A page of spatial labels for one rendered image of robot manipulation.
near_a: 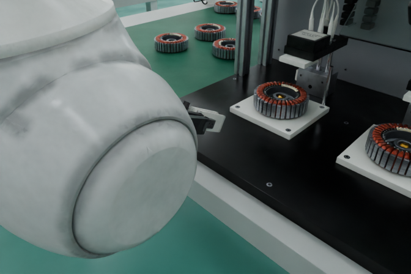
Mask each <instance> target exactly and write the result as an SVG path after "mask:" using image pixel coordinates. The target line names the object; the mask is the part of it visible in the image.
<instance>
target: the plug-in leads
mask: <svg viewBox="0 0 411 274"><path fill-rule="evenodd" d="M317 1H318V0H316V1H315V3H314V5H313V8H312V11H311V16H310V19H309V29H308V30H310V31H314V17H313V10H314V7H315V5H316V3H317ZM336 3H337V7H338V13H337V15H336V18H335V20H333V16H334V12H335V1H333V0H331V3H330V8H329V0H324V6H323V10H322V14H321V18H320V22H319V28H318V30H317V31H318V32H320V33H323V34H328V35H331V37H330V43H331V42H332V39H333V38H334V34H335V31H336V27H337V24H338V17H339V3H338V0H336ZM332 6H333V12H332V16H331V19H330V18H329V16H330V11H331V8H332ZM329 21H330V23H329Z"/></svg>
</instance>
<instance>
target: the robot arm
mask: <svg viewBox="0 0 411 274"><path fill-rule="evenodd" d="M189 105H190V102H187V101H185V100H184V101H183V103H182V102H181V100H180V98H179V97H178V96H177V95H176V93H175V92H174V91H173V89H172V88H171V86H170V85H169V84H168V83H167V82H166V81H165V80H164V79H163V78H162V77H161V76H160V75H158V74H157V73H155V72H153V71H152V68H151V66H150V64H149V62H148V60H147V59H146V58H145V57H144V56H143V55H142V54H141V52H140V51H139V49H137V47H136V45H135V44H134V43H133V41H132V39H131V38H130V36H129V34H128V32H127V30H126V29H125V27H124V25H123V24H122V22H121V20H120V18H119V16H118V14H117V12H116V9H115V6H114V3H113V1H112V0H0V225H1V226H2V227H4V228H5V229H6V230H8V231H9V232H11V233H13V234H14V235H16V236H17V237H19V238H21V239H23V240H25V241H27V242H29V243H31V244H33V245H35V246H37V247H40V248H43V249H44V250H47V251H50V252H53V253H57V254H61V255H64V256H69V257H78V258H85V259H98V258H102V257H107V256H110V255H112V254H115V253H117V252H119V251H123V250H128V249H131V248H134V247H136V246H138V245H140V244H142V243H144V242H145V241H147V240H149V239H150V238H151V237H153V236H154V235H155V234H156V233H158V232H160V230H161V229H162V228H163V227H164V226H165V225H166V224H167V223H168V222H169V221H170V220H171V219H172V217H173V216H174V215H175V214H176V213H177V211H178V210H179V209H180V207H181V205H182V204H183V202H184V200H185V199H186V197H187V195H188V193H189V191H190V189H191V186H192V184H193V181H194V177H195V174H196V168H197V151H198V138H197V135H204V133H205V131H214V132H220V130H221V128H222V125H223V122H224V120H225V118H226V117H225V116H224V115H221V114H218V112H216V111H211V110H207V109H202V108H197V107H193V106H191V107H190V108H189V109H188V107H189Z"/></svg>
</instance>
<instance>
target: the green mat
mask: <svg viewBox="0 0 411 274"><path fill-rule="evenodd" d="M204 23H205V24H206V23H207V24H208V23H212V24H213V23H214V24H215V23H216V24H221V25H223V26H224V27H225V28H226V36H225V38H233V39H234V38H235V37H236V23H237V17H236V15H235V13H230V14H223V13H217V12H216V11H214V7H209V8H206V9H201V10H197V11H194V12H188V13H184V14H181V15H176V16H173V17H167V18H163V19H160V20H155V21H150V22H146V23H142V24H137V25H134V26H129V27H126V28H125V29H126V30H127V32H128V34H129V36H130V38H131V39H132V41H133V43H134V44H135V45H136V47H137V49H139V51H140V52H141V54H142V55H143V56H144V57H145V58H146V59H147V60H148V62H149V64H150V66H151V68H152V71H153V72H155V73H157V74H158V75H160V76H161V77H162V78H163V79H164V80H165V81H166V82H167V83H168V84H169V85H170V86H171V88H172V89H173V91H174V92H175V93H176V95H177V96H178V97H179V98H181V97H183V96H185V95H188V94H190V93H192V92H194V91H197V90H199V89H202V88H203V87H206V86H209V85H211V84H213V83H216V82H218V81H220V80H223V79H225V78H227V77H229V76H232V75H234V74H235V73H234V62H235V59H231V60H230V58H229V59H222V58H219V57H216V56H214V55H213V53H212V44H213V42H214V41H212V42H211V41H203V40H199V39H197V38H196V37H195V36H194V28H195V27H196V26H197V25H199V24H204ZM260 29H261V22H260V21H259V18H257V19H253V32H252V41H251V57H250V67H252V66H255V65H257V64H258V63H257V59H258V51H259V36H260ZM171 32H172V33H173V32H174V33H181V34H184V35H186V36H187V37H188V48H187V49H186V50H184V51H181V52H178V53H176V52H175V53H174V52H173V53H166V52H165V53H164V52H161V51H158V50H156V49H155V44H154V38H155V37H156V36H158V35H160V34H165V33H171Z"/></svg>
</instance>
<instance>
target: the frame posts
mask: <svg viewBox="0 0 411 274"><path fill-rule="evenodd" d="M277 11H278V0H263V1H262V15H261V29H260V36H259V51H258V59H257V63H258V64H262V65H264V66H267V65H268V64H271V63H272V56H273V46H274V39H275V28H276V18H277ZM253 15H254V0H237V23H236V37H235V62H234V73H235V74H236V75H237V74H239V75H240V76H245V74H249V73H250V57H251V41H252V32H253Z"/></svg>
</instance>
